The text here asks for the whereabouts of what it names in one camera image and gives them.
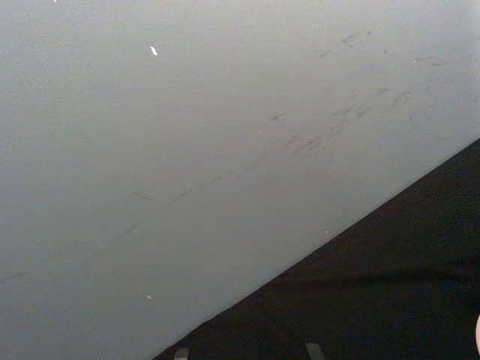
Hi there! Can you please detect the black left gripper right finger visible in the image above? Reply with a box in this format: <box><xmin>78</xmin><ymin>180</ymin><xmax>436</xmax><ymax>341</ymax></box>
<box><xmin>304</xmin><ymin>341</ymin><xmax>324</xmax><ymax>360</ymax></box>

